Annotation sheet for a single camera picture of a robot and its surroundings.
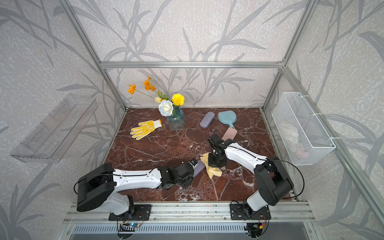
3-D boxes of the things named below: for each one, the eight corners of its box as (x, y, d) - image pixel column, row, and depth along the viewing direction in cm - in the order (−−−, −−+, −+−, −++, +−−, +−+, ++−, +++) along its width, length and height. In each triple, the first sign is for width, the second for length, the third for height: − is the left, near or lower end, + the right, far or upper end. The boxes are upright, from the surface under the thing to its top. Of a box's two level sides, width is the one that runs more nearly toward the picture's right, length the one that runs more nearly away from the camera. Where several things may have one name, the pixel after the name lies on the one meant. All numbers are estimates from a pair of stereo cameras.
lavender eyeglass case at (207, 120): (199, 126, 111) (199, 123, 109) (208, 113, 120) (208, 110, 117) (206, 129, 110) (206, 126, 107) (215, 116, 118) (215, 113, 115)
